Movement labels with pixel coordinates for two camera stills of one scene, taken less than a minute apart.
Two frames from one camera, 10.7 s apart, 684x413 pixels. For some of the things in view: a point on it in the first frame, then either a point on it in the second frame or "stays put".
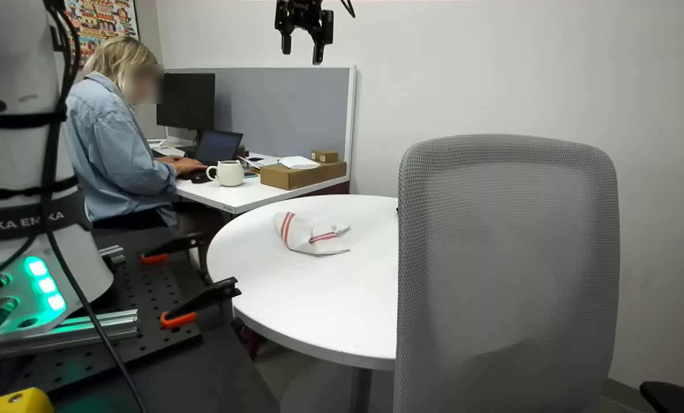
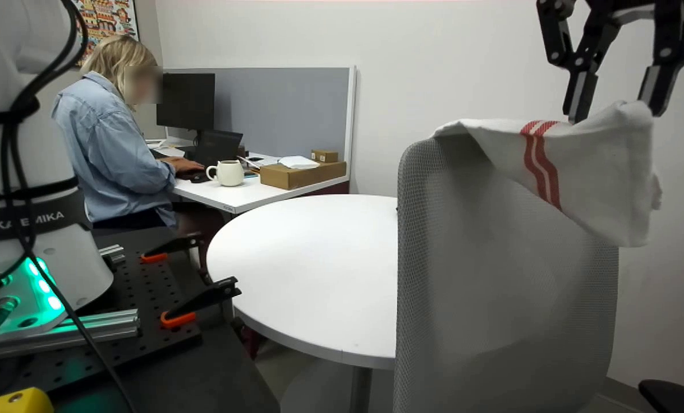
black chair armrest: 674,397 stays put
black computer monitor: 187,100 stays put
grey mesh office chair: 507,278 stays put
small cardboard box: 325,156 stays put
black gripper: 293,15 to 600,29
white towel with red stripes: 312,240 to 600,173
